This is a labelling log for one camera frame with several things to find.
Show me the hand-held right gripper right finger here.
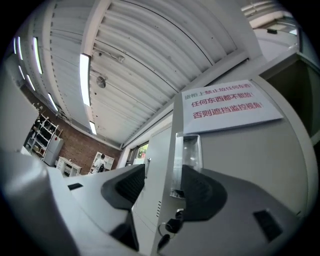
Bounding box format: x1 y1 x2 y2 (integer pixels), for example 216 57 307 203
159 164 308 256

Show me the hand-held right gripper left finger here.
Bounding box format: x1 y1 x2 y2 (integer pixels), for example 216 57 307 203
53 164 146 252

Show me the grey metal cabinet door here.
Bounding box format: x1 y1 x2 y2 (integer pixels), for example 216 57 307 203
152 74 315 253

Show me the grey metal locker cabinet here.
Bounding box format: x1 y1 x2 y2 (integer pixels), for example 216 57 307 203
131 51 320 256

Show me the white shelving unit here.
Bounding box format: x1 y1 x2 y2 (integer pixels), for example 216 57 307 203
89 151 116 175

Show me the white shelving rack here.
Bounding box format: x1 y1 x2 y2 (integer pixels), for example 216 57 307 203
24 112 63 161

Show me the tall grey fridge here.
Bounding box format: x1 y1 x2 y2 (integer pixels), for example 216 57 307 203
43 136 65 167

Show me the black framed glass window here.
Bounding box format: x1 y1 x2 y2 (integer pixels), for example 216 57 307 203
126 142 151 167

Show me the white paper notice red text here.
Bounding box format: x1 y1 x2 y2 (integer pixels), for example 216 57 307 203
181 79 285 135

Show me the person's own body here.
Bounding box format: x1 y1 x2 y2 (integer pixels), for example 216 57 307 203
0 57 41 153

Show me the ceiling camera with conduit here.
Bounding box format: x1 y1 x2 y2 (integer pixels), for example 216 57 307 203
97 51 126 63

